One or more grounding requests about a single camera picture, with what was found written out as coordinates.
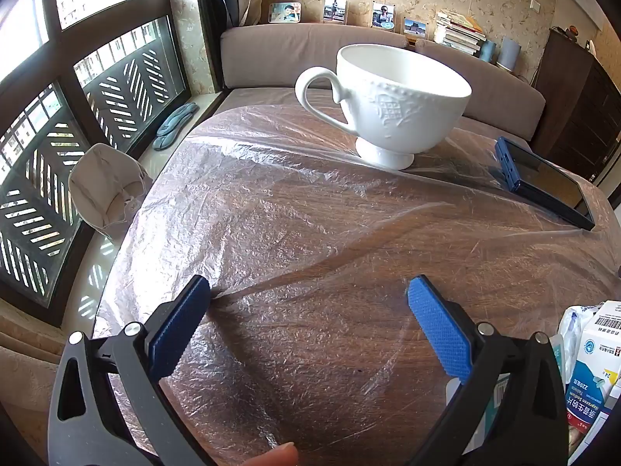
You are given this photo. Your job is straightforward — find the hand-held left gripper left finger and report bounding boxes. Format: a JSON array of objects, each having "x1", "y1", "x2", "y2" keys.
[{"x1": 47, "y1": 274, "x2": 213, "y2": 466}]

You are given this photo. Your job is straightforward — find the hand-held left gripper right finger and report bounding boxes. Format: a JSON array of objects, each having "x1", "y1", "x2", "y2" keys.
[{"x1": 406, "y1": 274, "x2": 569, "y2": 466}]

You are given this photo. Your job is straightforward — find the blue and white medicine box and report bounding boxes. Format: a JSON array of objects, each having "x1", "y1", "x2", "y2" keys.
[{"x1": 565, "y1": 301, "x2": 621, "y2": 450}]

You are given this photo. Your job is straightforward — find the person's left hand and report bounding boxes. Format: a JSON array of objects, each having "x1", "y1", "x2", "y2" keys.
[{"x1": 233, "y1": 442, "x2": 299, "y2": 466}]

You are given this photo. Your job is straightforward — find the white plastic packet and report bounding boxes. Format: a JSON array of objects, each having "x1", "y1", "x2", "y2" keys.
[{"x1": 553, "y1": 305, "x2": 605, "y2": 396}]

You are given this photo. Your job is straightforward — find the beige armchair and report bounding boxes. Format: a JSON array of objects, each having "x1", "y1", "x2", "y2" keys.
[{"x1": 0, "y1": 296, "x2": 66, "y2": 447}]

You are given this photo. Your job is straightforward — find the clear plastic table cover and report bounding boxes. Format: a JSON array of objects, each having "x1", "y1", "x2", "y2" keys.
[{"x1": 92, "y1": 102, "x2": 621, "y2": 466}]

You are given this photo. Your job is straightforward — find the tablet with blue case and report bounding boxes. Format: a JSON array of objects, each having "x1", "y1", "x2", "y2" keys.
[{"x1": 495, "y1": 137, "x2": 596, "y2": 232}]

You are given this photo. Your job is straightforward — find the blue slipper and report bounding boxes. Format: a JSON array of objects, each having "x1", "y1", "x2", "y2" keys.
[
  {"x1": 153, "y1": 127, "x2": 182, "y2": 151},
  {"x1": 156, "y1": 102, "x2": 199, "y2": 137}
]

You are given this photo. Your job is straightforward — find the white embossed cup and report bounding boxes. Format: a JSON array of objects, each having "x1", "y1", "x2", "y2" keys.
[{"x1": 294, "y1": 43, "x2": 473, "y2": 170}]

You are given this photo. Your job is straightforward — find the dark wooden cabinet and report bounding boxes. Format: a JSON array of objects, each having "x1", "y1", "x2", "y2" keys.
[{"x1": 531, "y1": 26, "x2": 621, "y2": 185}]

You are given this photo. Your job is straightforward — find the pale grey cylinder speaker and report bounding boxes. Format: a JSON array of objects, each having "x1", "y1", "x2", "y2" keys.
[{"x1": 497, "y1": 36, "x2": 521, "y2": 71}]

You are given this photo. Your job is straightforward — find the dark framed window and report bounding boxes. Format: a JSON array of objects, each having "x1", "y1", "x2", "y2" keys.
[{"x1": 0, "y1": 0, "x2": 191, "y2": 323}]

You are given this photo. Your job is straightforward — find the beige sofa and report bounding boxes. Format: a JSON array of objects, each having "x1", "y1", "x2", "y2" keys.
[{"x1": 220, "y1": 23, "x2": 546, "y2": 144}]

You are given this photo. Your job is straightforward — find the stack of books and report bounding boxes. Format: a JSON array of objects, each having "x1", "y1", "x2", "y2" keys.
[{"x1": 433, "y1": 10, "x2": 487, "y2": 56}]

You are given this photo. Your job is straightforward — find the photo frame with building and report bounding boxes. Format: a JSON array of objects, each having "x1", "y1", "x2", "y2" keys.
[{"x1": 402, "y1": 18, "x2": 430, "y2": 40}]

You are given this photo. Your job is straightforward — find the photo frame with smiling figure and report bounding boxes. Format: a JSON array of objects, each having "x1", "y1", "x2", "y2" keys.
[{"x1": 371, "y1": 1, "x2": 396, "y2": 29}]

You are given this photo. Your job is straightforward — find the photo frame with portrait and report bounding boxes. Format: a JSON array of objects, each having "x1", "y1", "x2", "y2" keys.
[{"x1": 268, "y1": 2, "x2": 303, "y2": 24}]

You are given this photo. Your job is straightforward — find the photo frame with standing figure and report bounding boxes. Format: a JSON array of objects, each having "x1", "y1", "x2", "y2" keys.
[{"x1": 323, "y1": 0, "x2": 349, "y2": 25}]

